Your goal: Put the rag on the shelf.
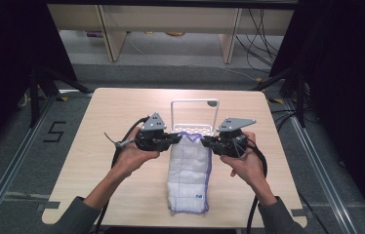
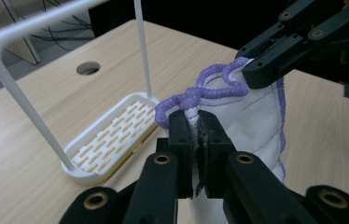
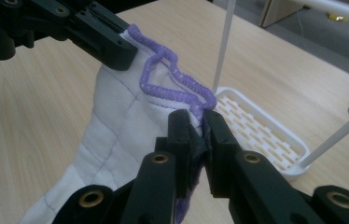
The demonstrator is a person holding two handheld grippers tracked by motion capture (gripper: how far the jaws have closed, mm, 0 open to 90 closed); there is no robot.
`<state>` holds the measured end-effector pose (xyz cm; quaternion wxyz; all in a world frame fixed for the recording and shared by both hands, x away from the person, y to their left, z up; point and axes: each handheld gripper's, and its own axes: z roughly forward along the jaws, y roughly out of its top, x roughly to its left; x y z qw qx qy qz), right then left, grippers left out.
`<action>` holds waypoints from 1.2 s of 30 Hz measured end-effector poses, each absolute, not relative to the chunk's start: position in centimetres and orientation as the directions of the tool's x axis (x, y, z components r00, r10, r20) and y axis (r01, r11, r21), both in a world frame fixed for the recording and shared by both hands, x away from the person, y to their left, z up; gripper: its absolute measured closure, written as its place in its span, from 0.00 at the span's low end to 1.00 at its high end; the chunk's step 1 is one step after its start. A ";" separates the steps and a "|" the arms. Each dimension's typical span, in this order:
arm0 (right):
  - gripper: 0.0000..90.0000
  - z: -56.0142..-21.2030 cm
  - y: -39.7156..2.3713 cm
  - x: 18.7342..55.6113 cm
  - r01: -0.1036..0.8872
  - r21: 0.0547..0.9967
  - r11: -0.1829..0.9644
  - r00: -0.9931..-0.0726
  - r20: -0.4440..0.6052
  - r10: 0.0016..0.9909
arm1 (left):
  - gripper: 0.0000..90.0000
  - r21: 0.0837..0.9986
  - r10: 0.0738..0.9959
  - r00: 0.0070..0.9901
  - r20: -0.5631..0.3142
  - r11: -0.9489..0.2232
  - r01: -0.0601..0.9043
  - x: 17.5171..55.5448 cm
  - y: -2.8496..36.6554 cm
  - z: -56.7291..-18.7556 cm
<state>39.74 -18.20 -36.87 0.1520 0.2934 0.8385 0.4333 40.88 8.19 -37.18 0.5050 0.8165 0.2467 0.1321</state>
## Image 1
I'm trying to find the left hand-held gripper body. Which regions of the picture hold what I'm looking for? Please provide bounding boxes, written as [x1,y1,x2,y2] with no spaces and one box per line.
[135,112,172,152]

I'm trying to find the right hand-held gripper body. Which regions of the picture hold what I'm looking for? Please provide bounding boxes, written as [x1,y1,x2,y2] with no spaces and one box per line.
[212,117,257,160]

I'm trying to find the white wire rack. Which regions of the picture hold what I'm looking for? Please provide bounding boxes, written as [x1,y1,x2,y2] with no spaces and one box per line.
[170,98,221,137]

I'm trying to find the white cloth with purple edge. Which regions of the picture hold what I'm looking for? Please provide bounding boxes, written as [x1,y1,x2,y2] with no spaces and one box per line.
[166,131,213,215]

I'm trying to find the person's left hand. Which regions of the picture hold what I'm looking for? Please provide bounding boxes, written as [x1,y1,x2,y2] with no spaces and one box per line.
[111,126,161,179]

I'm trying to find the person's right hand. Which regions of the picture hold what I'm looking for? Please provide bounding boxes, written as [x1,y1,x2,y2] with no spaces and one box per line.
[219,131,267,190]

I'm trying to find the black metal stand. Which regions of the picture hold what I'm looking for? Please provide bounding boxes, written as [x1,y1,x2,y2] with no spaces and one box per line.
[27,62,94,129]
[252,64,311,129]

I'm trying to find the beige desk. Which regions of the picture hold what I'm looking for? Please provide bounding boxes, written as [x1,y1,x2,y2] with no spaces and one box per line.
[47,3,296,64]

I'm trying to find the black curtain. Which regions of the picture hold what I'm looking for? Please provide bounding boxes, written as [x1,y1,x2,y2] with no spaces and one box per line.
[269,0,365,228]
[0,0,78,164]

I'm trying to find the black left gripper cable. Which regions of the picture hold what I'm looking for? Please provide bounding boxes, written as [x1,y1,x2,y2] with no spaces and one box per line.
[95,115,151,234]

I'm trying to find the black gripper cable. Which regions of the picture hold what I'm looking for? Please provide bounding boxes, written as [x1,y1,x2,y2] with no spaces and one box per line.
[95,115,151,234]
[245,138,268,234]

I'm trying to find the grey cable plug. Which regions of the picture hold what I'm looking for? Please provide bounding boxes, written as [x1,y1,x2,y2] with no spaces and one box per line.
[103,131,137,150]

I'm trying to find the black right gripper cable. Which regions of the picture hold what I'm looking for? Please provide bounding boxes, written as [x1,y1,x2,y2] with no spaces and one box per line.
[245,138,268,234]

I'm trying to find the black floor cables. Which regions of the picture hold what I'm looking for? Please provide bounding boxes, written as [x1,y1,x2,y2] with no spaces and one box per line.
[269,106,303,132]

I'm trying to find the metal floor rail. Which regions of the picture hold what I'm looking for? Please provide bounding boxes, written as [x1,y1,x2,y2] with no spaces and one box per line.
[0,94,58,234]
[283,97,361,234]

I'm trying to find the bundle of black cables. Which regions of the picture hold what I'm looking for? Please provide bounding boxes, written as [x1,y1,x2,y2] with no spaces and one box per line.
[235,8,284,74]

